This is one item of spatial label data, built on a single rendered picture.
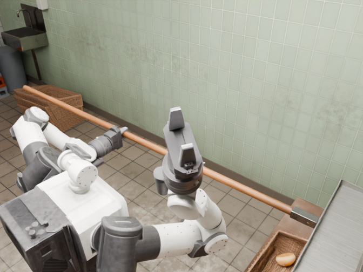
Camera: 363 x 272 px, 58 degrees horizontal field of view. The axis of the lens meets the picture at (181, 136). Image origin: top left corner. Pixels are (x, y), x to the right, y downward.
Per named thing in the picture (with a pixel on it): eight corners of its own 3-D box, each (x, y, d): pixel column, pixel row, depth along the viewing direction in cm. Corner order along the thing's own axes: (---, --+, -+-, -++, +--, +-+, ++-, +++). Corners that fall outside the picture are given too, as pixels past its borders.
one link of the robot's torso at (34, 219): (65, 338, 91) (33, 257, 71) (15, 262, 111) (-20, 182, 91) (147, 270, 108) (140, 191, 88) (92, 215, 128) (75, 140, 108)
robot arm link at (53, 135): (56, 149, 142) (16, 123, 134) (72, 132, 141) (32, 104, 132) (54, 160, 133) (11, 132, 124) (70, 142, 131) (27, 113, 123)
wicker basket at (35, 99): (52, 124, 356) (46, 101, 341) (18, 110, 380) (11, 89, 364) (84, 106, 391) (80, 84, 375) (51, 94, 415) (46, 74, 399)
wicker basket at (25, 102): (50, 129, 358) (44, 107, 343) (18, 115, 383) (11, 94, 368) (83, 111, 392) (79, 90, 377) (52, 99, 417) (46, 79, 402)
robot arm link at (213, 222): (217, 208, 84) (236, 232, 99) (199, 181, 91) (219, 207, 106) (184, 232, 84) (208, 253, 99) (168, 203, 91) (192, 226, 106)
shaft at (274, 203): (22, 90, 202) (21, 86, 200) (27, 88, 204) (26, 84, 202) (289, 217, 115) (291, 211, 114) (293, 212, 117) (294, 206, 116)
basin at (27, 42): (58, 81, 440) (41, 8, 388) (33, 90, 417) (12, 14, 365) (39, 73, 464) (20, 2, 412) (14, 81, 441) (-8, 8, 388)
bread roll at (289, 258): (273, 255, 169) (275, 266, 168) (277, 258, 162) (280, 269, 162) (291, 251, 169) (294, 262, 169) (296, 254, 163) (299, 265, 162)
